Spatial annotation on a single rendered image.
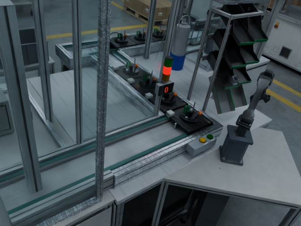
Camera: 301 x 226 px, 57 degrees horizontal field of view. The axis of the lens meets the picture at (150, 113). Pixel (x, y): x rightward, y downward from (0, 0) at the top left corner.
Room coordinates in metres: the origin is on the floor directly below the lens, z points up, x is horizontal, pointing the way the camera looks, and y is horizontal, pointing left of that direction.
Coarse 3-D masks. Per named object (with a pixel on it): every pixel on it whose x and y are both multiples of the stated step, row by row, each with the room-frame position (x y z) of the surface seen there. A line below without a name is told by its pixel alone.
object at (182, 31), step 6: (180, 18) 2.54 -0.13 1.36; (180, 24) 2.57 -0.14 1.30; (186, 24) 2.56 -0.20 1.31; (180, 30) 2.52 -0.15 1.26; (186, 30) 2.52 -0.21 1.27; (174, 36) 2.57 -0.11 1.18; (180, 36) 2.52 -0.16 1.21; (186, 36) 2.53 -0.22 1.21; (174, 42) 2.54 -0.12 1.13; (180, 42) 2.51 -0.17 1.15; (186, 42) 2.54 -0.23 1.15; (174, 48) 2.53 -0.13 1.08; (180, 48) 2.51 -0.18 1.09; (174, 54) 2.52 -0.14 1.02; (180, 54) 2.52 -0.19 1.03
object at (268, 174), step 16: (256, 128) 1.75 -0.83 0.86; (256, 144) 1.55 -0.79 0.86; (272, 144) 1.58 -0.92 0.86; (208, 160) 1.31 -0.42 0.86; (256, 160) 1.38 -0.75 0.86; (272, 160) 1.41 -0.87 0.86; (288, 160) 1.44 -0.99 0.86; (176, 176) 1.13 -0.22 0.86; (192, 176) 1.15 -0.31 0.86; (208, 176) 1.17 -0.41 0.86; (224, 176) 1.19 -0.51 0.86; (240, 176) 1.21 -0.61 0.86; (256, 176) 1.23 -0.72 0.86; (272, 176) 1.26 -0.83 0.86; (288, 176) 1.28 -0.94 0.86; (224, 192) 1.09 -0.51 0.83; (240, 192) 1.08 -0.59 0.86; (256, 192) 1.10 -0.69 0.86; (272, 192) 1.12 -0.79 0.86; (288, 192) 1.15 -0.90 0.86
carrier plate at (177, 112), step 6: (180, 108) 1.69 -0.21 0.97; (192, 108) 1.71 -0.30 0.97; (174, 120) 1.53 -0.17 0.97; (180, 120) 1.54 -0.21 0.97; (204, 120) 1.59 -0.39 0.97; (210, 120) 1.60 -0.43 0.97; (180, 126) 1.48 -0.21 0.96; (186, 126) 1.48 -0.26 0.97; (192, 126) 1.49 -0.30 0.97; (198, 126) 1.50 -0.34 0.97; (204, 126) 1.52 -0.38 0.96; (186, 132) 1.43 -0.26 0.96; (192, 132) 1.44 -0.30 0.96
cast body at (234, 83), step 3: (234, 75) 1.75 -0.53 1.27; (228, 78) 1.75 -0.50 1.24; (231, 78) 1.73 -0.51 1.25; (234, 78) 1.72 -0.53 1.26; (237, 78) 1.72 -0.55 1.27; (228, 81) 1.74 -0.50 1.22; (231, 81) 1.73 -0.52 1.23; (234, 81) 1.71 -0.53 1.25; (237, 81) 1.73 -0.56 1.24; (231, 84) 1.72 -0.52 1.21; (234, 84) 1.71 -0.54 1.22
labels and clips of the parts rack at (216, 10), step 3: (213, 6) 1.89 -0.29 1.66; (213, 9) 1.86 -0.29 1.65; (216, 9) 1.83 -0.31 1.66; (207, 12) 1.88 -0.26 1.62; (216, 12) 1.83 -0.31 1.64; (219, 12) 1.82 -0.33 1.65; (222, 12) 1.80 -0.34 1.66; (225, 12) 1.80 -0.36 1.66; (216, 15) 1.94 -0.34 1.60; (225, 15) 1.78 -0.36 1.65; (228, 15) 1.76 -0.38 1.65; (231, 21) 1.73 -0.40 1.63; (231, 24) 1.74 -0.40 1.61; (207, 33) 1.88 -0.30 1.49; (210, 36) 1.93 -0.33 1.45; (207, 39) 1.92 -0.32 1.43; (204, 57) 1.93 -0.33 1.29
